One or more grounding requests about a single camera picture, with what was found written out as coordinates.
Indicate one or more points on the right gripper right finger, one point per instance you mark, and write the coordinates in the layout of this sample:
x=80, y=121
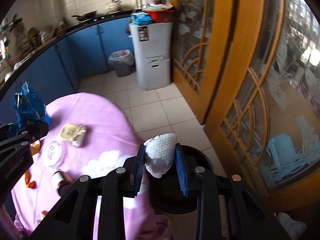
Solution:
x=247, y=217

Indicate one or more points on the wooden glass door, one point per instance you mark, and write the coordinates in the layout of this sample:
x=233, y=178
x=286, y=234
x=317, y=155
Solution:
x=249, y=70

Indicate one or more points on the white drawer cabinet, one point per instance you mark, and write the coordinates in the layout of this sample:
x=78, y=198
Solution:
x=151, y=46

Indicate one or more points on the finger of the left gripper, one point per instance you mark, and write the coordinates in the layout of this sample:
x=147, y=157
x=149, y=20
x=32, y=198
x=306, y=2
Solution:
x=37, y=131
x=4, y=130

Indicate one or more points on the blue package on cabinet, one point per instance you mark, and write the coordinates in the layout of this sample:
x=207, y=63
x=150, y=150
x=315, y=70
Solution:
x=141, y=18

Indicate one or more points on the black round trash bin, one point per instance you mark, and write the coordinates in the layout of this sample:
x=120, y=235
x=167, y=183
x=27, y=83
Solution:
x=176, y=191

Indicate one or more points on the red basket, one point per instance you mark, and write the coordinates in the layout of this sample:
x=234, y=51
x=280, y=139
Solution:
x=160, y=16

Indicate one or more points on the orange peel strip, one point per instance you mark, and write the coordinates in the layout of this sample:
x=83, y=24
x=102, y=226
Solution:
x=35, y=149

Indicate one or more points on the brown medicine bottle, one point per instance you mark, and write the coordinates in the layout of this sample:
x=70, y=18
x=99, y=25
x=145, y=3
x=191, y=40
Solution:
x=61, y=182

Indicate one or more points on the clear plastic round lid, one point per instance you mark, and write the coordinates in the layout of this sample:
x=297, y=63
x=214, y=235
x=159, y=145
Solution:
x=55, y=154

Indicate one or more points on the grey trash bin with bag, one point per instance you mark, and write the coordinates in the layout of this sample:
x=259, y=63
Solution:
x=122, y=61

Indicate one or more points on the blue foil snack wrapper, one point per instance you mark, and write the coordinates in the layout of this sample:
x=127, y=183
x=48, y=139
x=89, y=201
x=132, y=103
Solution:
x=30, y=108

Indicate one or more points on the white paper towel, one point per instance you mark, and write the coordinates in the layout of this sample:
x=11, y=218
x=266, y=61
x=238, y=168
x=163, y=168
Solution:
x=160, y=154

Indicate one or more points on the black wok pan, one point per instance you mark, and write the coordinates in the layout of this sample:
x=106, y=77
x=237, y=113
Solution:
x=84, y=17

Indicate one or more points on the blue kitchen cabinets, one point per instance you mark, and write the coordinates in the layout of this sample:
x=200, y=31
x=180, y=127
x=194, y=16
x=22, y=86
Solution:
x=57, y=69

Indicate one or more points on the orange white crushed carton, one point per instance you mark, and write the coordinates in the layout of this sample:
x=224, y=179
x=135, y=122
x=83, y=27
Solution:
x=42, y=216

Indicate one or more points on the beige tissue pack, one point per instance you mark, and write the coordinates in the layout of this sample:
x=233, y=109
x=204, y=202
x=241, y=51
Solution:
x=73, y=134

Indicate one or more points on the white cooking pot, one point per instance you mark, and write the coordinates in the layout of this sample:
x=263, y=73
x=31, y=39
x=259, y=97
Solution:
x=113, y=6

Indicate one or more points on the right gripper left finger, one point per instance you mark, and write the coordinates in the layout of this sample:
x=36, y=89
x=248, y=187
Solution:
x=72, y=217

